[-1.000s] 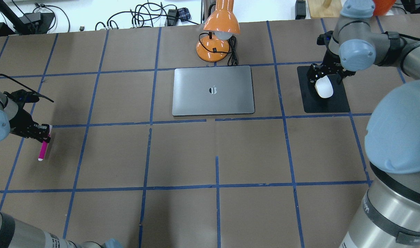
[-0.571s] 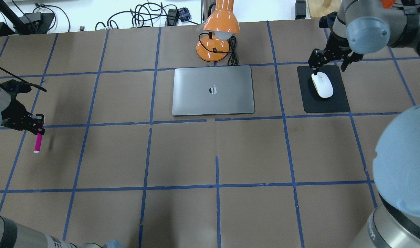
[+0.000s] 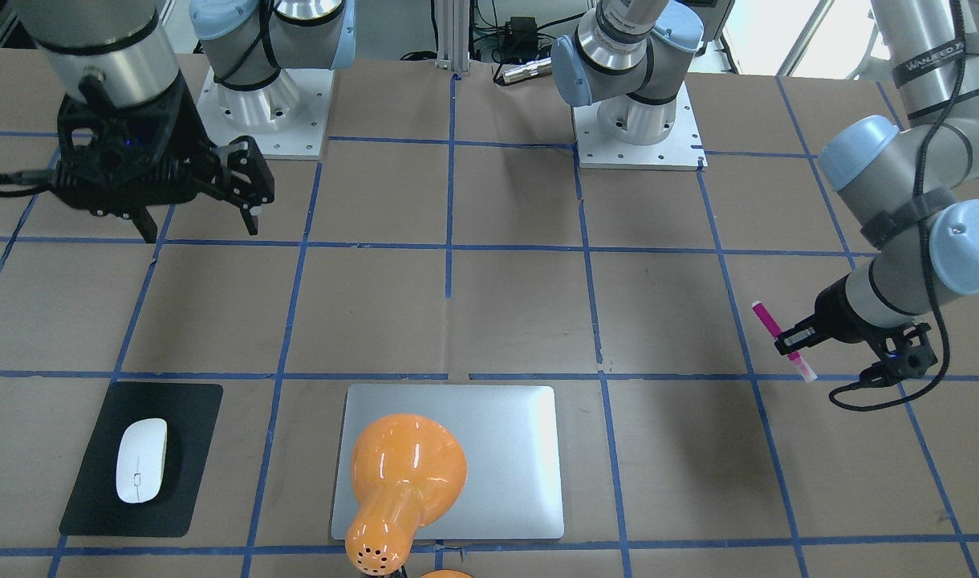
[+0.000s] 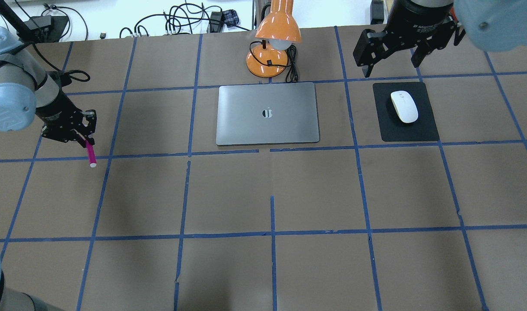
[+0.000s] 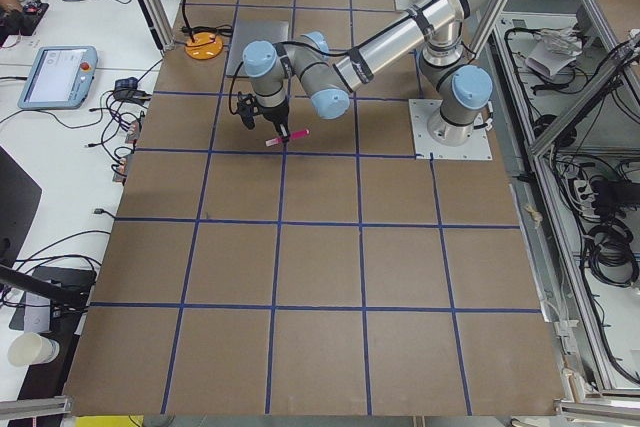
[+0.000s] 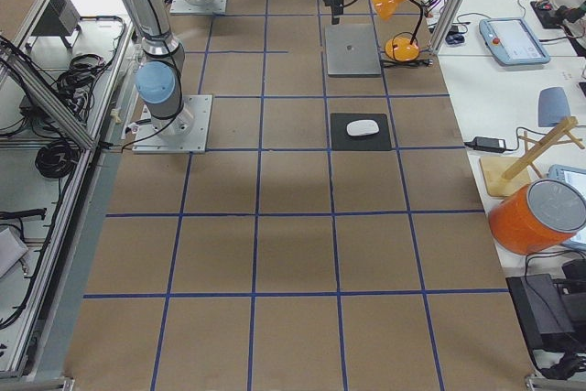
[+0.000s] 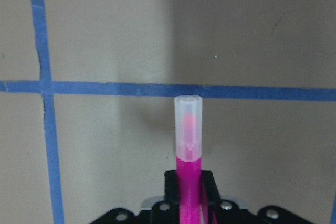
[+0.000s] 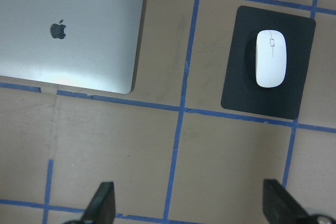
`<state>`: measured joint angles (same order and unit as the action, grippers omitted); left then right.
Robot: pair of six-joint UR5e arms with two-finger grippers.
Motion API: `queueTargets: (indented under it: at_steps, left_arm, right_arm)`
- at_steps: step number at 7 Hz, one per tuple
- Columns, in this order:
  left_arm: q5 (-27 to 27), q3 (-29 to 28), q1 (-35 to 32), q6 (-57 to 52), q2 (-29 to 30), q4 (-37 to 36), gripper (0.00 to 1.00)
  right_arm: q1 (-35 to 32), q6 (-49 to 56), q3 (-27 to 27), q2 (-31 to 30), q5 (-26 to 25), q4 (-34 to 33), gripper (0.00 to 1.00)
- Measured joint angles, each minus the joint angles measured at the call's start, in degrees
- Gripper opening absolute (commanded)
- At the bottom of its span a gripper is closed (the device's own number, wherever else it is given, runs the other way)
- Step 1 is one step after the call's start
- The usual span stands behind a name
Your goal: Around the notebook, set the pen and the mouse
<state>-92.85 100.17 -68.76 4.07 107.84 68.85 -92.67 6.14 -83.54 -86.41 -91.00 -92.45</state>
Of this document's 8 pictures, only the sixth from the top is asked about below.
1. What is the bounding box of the black mousepad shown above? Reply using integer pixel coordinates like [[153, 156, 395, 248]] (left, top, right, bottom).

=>
[[330, 113, 392, 151]]

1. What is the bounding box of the black power adapter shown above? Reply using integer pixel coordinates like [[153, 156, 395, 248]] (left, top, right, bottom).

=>
[[471, 136, 506, 153]]

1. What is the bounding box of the black monitor box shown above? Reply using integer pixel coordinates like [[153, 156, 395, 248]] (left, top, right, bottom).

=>
[[506, 274, 575, 352]]

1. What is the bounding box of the orange desk lamp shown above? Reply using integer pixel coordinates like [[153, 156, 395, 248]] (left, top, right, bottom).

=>
[[371, 0, 423, 65]]

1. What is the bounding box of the wooden stand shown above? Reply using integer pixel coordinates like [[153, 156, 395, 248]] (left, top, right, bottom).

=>
[[480, 115, 585, 198]]

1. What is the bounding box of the white computer mouse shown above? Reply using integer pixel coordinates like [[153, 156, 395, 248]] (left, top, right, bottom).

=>
[[346, 119, 380, 137]]

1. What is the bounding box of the orange cylindrical container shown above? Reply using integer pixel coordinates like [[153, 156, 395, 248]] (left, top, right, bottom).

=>
[[488, 179, 585, 255]]

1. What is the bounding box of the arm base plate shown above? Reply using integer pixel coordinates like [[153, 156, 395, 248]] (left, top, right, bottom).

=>
[[131, 95, 213, 154], [170, 0, 227, 16]]

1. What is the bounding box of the silver laptop notebook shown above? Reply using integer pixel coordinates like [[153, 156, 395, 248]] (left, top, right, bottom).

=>
[[324, 24, 381, 78]]

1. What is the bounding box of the grey mouse pad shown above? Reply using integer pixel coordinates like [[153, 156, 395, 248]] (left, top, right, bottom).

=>
[[537, 87, 570, 127]]

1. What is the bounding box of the teach pendant tablet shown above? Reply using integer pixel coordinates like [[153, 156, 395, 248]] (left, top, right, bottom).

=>
[[479, 17, 550, 66]]

